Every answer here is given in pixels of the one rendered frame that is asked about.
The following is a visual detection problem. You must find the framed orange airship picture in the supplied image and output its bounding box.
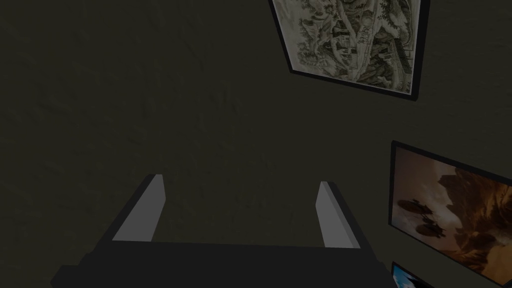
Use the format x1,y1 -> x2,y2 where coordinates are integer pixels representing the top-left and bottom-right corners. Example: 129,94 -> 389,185
387,139 -> 512,288

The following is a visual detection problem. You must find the framed blue picture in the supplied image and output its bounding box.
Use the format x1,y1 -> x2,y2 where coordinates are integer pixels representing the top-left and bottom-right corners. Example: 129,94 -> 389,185
390,261 -> 435,288

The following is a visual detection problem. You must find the framed landscape map picture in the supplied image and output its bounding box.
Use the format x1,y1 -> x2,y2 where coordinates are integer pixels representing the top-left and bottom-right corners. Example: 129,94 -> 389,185
267,0 -> 431,102

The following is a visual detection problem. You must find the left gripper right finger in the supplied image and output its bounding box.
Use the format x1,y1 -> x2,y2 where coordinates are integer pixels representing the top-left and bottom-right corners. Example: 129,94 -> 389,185
315,180 -> 371,250

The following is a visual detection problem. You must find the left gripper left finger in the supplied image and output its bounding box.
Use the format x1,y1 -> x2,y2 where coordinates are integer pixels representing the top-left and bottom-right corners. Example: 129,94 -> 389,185
99,173 -> 167,243

